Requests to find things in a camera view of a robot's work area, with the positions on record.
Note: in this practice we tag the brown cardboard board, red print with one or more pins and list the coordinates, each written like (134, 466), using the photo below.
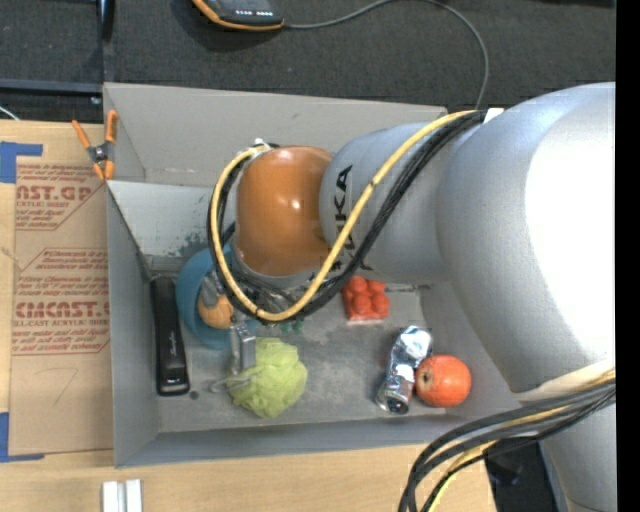
(55, 250)

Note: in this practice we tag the blue round bowl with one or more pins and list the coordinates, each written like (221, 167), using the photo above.
(192, 295)

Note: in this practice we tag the black stapler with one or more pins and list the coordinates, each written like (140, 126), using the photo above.
(169, 340)

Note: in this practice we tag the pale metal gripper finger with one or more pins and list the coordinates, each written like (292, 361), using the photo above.
(249, 352)
(236, 357)

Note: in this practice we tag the crushed silver can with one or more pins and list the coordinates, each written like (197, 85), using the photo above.
(406, 365)

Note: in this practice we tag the grey metal bin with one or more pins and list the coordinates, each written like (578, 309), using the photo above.
(340, 360)

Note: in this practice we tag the small orange toy pumpkin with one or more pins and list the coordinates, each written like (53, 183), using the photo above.
(216, 312)

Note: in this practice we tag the red toy brick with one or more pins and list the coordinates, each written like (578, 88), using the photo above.
(366, 300)

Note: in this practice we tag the orange-red toy apple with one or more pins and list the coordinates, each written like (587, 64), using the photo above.
(444, 381)

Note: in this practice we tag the yellow-green mesh sponge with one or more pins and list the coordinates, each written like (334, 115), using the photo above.
(272, 382)

